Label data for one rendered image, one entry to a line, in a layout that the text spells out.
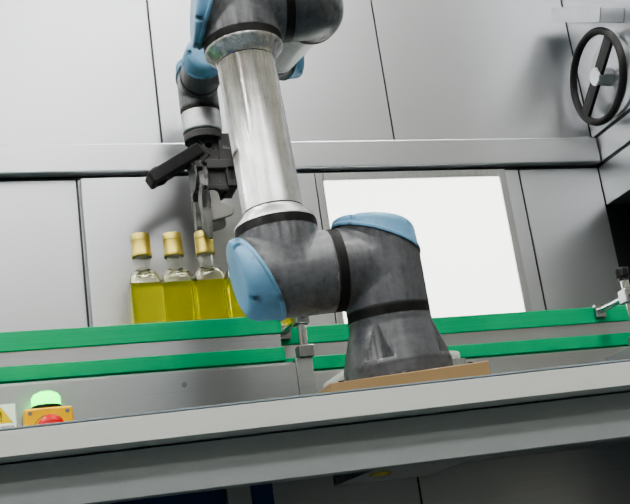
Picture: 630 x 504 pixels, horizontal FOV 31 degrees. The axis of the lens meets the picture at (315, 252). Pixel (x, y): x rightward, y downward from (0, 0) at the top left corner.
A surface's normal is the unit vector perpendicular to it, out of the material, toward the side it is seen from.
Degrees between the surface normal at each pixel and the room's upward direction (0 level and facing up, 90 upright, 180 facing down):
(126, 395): 90
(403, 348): 77
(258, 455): 90
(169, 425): 90
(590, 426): 90
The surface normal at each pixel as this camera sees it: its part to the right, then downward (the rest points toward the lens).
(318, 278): 0.25, 0.10
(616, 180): -0.95, 0.04
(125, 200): 0.29, -0.31
